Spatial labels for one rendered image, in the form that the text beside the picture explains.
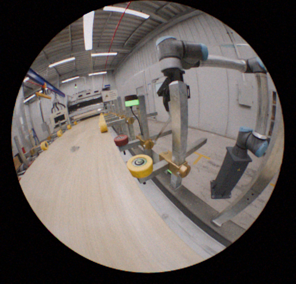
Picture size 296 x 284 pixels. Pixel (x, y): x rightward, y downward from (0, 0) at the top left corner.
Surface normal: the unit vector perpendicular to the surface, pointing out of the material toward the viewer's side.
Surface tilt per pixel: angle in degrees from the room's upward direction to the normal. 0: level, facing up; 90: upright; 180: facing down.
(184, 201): 0
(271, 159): 90
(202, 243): 0
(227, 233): 0
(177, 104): 90
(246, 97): 90
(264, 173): 90
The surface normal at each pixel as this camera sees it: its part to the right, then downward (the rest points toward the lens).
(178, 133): -0.87, 0.29
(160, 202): -0.12, -0.92
